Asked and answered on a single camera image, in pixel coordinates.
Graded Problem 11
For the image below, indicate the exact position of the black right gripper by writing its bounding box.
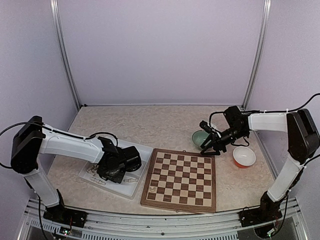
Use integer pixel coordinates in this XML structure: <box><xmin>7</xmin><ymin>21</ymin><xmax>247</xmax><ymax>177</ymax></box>
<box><xmin>200</xmin><ymin>125</ymin><xmax>247</xmax><ymax>155</ymax></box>

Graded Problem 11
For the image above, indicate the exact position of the white plastic divided tray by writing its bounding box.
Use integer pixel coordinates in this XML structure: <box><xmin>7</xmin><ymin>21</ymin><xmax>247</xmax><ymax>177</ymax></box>
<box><xmin>78</xmin><ymin>139</ymin><xmax>153</xmax><ymax>200</ymax></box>

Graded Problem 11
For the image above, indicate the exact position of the wooden chess board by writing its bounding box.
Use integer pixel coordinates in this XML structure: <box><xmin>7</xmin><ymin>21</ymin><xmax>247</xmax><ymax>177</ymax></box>
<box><xmin>140</xmin><ymin>148</ymin><xmax>217</xmax><ymax>214</ymax></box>

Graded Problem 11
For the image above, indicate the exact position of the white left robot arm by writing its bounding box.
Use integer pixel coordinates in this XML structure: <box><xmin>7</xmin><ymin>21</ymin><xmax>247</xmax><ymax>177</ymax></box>
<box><xmin>10</xmin><ymin>115</ymin><xmax>142</xmax><ymax>227</ymax></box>

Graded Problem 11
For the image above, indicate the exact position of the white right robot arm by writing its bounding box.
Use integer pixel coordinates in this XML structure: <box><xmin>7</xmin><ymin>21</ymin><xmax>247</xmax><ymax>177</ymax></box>
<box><xmin>199</xmin><ymin>105</ymin><xmax>320</xmax><ymax>227</ymax></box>

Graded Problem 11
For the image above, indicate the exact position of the pile of white chess pieces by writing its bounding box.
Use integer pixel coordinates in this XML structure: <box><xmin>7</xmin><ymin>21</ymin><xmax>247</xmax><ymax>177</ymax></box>
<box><xmin>86</xmin><ymin>165</ymin><xmax>138</xmax><ymax>186</ymax></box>

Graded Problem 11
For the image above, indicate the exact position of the green ceramic bowl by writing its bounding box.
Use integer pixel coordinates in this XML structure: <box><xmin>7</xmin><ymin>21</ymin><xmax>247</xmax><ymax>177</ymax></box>
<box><xmin>191</xmin><ymin>130</ymin><xmax>209</xmax><ymax>150</ymax></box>

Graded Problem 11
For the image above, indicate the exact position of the orange white bowl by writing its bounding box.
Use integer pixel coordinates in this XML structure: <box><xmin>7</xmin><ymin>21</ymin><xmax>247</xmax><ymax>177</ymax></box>
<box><xmin>232</xmin><ymin>146</ymin><xmax>256</xmax><ymax>169</ymax></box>

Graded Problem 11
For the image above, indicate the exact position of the right aluminium frame post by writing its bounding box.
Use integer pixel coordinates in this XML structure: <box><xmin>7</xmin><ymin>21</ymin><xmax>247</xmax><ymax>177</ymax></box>
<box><xmin>241</xmin><ymin>0</ymin><xmax>272</xmax><ymax>110</ymax></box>

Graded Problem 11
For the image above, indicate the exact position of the aluminium frame post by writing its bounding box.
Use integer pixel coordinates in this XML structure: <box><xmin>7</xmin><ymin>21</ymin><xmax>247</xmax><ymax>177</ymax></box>
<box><xmin>50</xmin><ymin>0</ymin><xmax>82</xmax><ymax>111</ymax></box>
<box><xmin>241</xmin><ymin>0</ymin><xmax>272</xmax><ymax>110</ymax></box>

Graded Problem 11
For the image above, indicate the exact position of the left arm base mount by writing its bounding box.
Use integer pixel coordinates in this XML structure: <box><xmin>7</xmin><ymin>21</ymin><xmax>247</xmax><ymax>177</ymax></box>
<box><xmin>43</xmin><ymin>205</ymin><xmax>88</xmax><ymax>228</ymax></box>

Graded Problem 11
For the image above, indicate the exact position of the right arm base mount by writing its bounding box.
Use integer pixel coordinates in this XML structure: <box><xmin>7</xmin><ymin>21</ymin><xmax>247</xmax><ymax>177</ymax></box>
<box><xmin>238</xmin><ymin>207</ymin><xmax>283</xmax><ymax>227</ymax></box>

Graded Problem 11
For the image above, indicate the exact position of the front aluminium rail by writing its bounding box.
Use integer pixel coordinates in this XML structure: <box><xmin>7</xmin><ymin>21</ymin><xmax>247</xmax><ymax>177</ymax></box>
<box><xmin>17</xmin><ymin>197</ymin><xmax>308</xmax><ymax>240</ymax></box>

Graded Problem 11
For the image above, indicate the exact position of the left aluminium frame post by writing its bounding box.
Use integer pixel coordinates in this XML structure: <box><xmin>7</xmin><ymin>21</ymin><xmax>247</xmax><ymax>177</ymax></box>
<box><xmin>50</xmin><ymin>0</ymin><xmax>82</xmax><ymax>111</ymax></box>

